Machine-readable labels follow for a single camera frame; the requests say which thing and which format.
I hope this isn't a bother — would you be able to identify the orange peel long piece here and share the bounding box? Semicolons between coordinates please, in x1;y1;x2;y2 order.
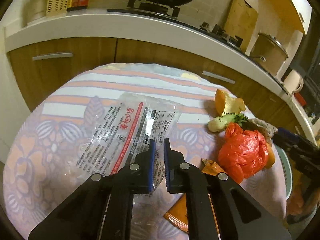
265;143;276;169

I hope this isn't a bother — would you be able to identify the red plastic bag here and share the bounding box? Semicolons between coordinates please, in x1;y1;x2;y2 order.
217;123;269;184

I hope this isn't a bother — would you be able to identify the clear printed plastic bag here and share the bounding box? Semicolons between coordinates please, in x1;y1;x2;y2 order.
70;93;183;191

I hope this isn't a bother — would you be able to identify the green bok choy stalk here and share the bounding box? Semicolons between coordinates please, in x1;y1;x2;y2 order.
208;113;248;133

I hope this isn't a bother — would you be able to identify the light blue plastic basket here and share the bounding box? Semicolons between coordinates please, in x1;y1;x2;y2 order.
275;145;293;200

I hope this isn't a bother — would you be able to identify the red tray by window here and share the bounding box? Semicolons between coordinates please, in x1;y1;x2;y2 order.
293;92;307;107

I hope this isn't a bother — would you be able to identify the floral pink table cloth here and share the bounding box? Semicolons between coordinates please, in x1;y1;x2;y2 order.
3;63;291;239

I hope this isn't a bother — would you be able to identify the white electric kettle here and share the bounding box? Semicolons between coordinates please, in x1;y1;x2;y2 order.
283;69;304;94

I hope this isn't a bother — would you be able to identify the orange peel with pith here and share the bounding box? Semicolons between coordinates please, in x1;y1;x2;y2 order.
215;89;246;116

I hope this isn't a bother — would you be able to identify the brown rice cooker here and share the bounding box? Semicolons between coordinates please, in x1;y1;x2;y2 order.
249;33;289;76

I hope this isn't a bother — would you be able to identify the black gas stove top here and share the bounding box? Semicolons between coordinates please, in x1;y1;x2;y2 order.
106;8;285;90

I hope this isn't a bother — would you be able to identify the wooden cutting board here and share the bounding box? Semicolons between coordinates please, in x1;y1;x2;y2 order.
223;0;258;53

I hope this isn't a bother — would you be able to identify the metal canister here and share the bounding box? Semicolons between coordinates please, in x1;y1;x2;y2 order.
27;0;47;25

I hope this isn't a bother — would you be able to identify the white upper wall cabinet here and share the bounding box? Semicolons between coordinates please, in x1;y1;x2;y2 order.
268;0;312;35

